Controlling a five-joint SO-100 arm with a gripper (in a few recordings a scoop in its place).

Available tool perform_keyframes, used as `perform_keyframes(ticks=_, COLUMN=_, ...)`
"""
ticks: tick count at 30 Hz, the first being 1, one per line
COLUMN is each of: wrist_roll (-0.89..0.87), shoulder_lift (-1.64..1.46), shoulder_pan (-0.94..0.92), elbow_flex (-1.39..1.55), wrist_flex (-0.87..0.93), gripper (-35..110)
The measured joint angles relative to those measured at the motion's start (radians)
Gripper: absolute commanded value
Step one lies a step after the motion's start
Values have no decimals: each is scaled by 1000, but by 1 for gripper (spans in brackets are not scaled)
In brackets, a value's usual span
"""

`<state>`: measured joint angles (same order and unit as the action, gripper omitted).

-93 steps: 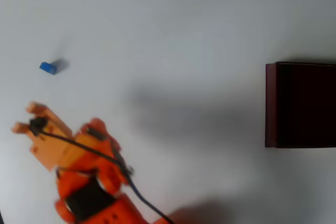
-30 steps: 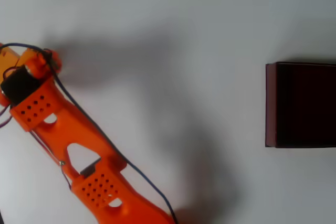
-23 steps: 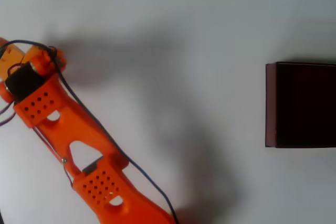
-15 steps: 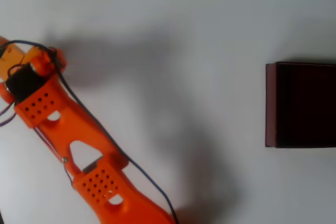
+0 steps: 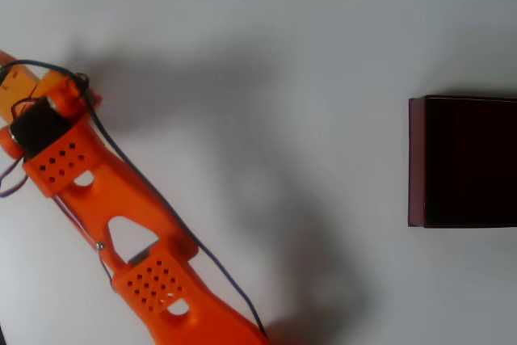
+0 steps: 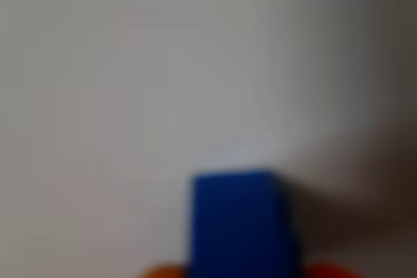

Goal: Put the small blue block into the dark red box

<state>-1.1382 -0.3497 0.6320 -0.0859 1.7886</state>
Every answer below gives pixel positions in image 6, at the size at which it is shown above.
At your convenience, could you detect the small blue cube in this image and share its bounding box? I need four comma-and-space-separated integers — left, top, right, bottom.
186, 169, 303, 278

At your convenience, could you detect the orange-red gripper right finger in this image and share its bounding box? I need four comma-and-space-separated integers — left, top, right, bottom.
301, 260, 364, 278

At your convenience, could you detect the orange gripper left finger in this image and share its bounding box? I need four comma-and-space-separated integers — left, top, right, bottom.
137, 263, 190, 278

